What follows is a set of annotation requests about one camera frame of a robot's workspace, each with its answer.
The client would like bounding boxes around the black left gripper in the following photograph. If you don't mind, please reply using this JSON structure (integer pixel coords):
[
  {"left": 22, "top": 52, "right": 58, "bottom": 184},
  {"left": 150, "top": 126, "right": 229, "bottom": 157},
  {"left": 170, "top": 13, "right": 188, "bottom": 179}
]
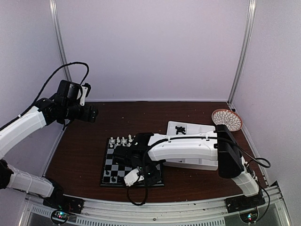
[{"left": 63, "top": 102, "right": 98, "bottom": 122}]

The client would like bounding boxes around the left aluminium frame post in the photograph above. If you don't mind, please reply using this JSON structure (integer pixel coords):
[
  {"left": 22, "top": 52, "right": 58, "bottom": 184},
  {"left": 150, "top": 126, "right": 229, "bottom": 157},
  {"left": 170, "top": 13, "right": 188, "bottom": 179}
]
[{"left": 48, "top": 0, "right": 72, "bottom": 82}]

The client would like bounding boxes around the front aluminium rail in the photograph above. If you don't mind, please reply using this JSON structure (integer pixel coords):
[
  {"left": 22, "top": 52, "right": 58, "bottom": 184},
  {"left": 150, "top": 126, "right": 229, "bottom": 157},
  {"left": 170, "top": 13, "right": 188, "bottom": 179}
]
[{"left": 17, "top": 186, "right": 292, "bottom": 226}]

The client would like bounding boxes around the white plastic compartment tray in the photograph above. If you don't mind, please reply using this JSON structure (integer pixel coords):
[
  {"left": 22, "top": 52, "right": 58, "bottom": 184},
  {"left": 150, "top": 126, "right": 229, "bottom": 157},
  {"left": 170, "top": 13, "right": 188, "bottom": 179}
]
[{"left": 164, "top": 121, "right": 218, "bottom": 171}]

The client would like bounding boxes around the black chess pieces pile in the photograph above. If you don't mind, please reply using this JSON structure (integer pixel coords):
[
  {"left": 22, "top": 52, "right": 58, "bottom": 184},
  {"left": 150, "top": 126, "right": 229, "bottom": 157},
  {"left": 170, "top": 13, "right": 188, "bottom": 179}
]
[{"left": 175, "top": 126, "right": 186, "bottom": 135}]

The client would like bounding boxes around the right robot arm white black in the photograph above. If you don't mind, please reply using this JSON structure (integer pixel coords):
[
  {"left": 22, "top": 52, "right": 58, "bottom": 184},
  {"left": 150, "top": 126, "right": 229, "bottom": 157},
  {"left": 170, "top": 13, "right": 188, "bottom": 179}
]
[{"left": 113, "top": 125, "right": 259, "bottom": 208}]

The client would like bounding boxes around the right aluminium frame post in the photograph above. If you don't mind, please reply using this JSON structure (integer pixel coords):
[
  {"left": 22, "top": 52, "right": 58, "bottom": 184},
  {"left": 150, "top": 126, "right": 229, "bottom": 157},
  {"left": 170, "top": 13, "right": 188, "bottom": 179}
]
[{"left": 228, "top": 0, "right": 257, "bottom": 106}]

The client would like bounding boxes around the black white chess board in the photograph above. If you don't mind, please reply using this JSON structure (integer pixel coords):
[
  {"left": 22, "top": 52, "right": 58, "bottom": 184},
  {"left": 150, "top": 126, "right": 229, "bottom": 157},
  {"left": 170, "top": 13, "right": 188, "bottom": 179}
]
[{"left": 100, "top": 133, "right": 153, "bottom": 187}]

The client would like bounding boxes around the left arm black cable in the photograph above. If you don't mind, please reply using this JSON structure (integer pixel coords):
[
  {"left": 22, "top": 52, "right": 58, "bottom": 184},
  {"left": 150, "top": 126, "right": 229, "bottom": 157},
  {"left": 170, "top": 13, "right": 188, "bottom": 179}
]
[{"left": 18, "top": 62, "right": 90, "bottom": 118}]

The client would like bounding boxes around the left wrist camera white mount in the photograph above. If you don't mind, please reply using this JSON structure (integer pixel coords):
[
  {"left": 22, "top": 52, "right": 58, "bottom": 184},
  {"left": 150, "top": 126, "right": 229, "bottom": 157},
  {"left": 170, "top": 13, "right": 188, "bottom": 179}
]
[{"left": 78, "top": 83, "right": 91, "bottom": 106}]

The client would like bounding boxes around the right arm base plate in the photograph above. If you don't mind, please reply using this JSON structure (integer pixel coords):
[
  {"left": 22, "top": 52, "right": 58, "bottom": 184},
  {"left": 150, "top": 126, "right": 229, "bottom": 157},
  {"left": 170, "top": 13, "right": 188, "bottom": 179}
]
[{"left": 225, "top": 194, "right": 265, "bottom": 213}]

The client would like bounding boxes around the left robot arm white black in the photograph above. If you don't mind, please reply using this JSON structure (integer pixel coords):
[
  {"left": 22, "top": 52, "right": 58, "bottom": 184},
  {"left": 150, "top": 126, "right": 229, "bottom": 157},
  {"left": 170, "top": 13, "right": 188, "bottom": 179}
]
[{"left": 0, "top": 80, "right": 98, "bottom": 209}]

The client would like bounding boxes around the aluminium frame post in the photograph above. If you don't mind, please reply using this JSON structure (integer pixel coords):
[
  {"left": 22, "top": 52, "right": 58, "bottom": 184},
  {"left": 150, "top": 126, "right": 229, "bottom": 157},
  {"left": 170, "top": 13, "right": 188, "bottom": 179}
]
[
  {"left": 228, "top": 0, "right": 257, "bottom": 106},
  {"left": 48, "top": 0, "right": 72, "bottom": 82}
]

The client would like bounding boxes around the patterned ceramic plate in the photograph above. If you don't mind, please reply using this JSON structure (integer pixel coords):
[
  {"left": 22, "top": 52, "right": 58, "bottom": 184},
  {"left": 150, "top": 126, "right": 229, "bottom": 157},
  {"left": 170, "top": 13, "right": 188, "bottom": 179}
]
[{"left": 211, "top": 109, "right": 243, "bottom": 132}]

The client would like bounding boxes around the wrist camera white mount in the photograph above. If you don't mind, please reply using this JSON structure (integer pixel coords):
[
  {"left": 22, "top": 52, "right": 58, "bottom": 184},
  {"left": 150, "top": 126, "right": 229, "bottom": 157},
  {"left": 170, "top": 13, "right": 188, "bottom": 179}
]
[
  {"left": 78, "top": 83, "right": 91, "bottom": 106},
  {"left": 124, "top": 168, "right": 144, "bottom": 187}
]

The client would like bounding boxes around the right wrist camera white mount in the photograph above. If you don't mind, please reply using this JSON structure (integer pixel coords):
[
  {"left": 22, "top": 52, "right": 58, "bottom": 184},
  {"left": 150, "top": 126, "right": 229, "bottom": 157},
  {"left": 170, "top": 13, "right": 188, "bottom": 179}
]
[{"left": 124, "top": 168, "right": 144, "bottom": 187}]

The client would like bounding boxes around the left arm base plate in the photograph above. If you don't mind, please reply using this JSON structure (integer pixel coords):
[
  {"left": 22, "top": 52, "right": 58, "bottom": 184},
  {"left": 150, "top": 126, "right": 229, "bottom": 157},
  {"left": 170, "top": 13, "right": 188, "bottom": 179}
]
[{"left": 43, "top": 195, "right": 84, "bottom": 214}]

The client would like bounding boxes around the white chess pieces row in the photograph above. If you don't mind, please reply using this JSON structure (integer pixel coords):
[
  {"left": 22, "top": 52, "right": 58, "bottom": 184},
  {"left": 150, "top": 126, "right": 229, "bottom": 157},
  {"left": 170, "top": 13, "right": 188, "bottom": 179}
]
[{"left": 108, "top": 134, "right": 135, "bottom": 149}]

